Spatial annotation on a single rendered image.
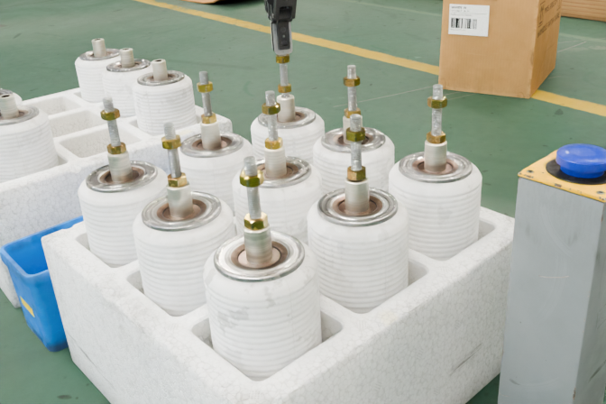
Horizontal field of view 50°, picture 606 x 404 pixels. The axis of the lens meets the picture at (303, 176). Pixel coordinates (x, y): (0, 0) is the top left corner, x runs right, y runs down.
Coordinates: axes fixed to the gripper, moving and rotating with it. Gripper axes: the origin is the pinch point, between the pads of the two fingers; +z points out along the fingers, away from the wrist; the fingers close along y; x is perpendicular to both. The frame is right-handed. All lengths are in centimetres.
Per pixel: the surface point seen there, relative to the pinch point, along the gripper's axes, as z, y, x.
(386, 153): 11.2, 14.0, 8.6
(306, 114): 10.3, 0.1, 2.5
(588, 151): 2.8, 37.6, 16.8
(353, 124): 2.3, 26.7, 1.1
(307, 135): 11.5, 4.6, 1.5
